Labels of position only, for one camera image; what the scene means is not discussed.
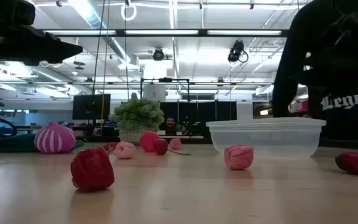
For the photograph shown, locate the white box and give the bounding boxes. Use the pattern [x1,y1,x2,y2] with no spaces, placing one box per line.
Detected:
[142,83,167,103]

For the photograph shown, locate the white cable ring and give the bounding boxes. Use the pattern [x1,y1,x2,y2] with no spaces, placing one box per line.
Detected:
[120,2,137,22]

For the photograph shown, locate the round black overhead camera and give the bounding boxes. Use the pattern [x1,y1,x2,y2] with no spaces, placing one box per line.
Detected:
[152,47,165,62]

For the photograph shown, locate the thin black hanging cable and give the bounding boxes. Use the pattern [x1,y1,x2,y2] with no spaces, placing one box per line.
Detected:
[123,18,131,100]
[91,0,106,94]

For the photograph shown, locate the small pink raspberry toy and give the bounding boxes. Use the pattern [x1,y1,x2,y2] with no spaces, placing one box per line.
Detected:
[169,138,182,151]

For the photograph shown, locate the black camera with cable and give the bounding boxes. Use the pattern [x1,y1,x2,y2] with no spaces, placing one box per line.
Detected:
[227,39,249,64]

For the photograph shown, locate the purple white striped onion toy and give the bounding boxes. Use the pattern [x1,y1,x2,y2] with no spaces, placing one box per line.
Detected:
[34,121,76,154]

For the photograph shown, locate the light pink garlic toy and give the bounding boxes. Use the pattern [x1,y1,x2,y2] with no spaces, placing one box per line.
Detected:
[112,141,137,160]

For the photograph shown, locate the black metal frame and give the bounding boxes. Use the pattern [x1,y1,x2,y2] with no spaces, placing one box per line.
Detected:
[139,77,191,103]

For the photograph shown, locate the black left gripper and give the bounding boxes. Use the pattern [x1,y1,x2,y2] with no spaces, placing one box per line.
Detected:
[0,24,84,67]

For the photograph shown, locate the red bell pepper toy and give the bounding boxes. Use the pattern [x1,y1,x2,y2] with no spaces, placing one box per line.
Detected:
[70,147,116,192]

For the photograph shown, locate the dark red strawberry toy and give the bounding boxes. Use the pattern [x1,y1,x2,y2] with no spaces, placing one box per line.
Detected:
[334,151,358,176]

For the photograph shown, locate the clear plastic tupperware container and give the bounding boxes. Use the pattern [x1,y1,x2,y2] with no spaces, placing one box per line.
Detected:
[206,116,327,160]

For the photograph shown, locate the black monitor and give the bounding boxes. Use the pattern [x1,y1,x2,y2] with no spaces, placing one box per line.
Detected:
[72,93,112,121]

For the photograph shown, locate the red cherry toy with stem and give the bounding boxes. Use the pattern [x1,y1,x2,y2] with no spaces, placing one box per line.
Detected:
[152,138,191,156]

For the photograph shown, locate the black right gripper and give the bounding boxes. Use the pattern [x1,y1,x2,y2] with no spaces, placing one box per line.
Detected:
[290,11,358,91]

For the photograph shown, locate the dark green folded cloth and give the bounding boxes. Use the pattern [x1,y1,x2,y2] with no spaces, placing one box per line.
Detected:
[0,133,86,154]

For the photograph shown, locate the black partition panels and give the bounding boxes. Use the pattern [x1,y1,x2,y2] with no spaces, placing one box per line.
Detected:
[159,100,238,139]

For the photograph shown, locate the black overhead frame beam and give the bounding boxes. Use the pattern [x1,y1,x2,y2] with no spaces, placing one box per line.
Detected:
[40,28,290,39]

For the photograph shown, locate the green plant in white pot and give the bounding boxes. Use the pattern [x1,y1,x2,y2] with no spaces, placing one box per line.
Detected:
[108,92,165,144]

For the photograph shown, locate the round red tomato toy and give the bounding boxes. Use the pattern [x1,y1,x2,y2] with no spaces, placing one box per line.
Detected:
[139,131,160,153]

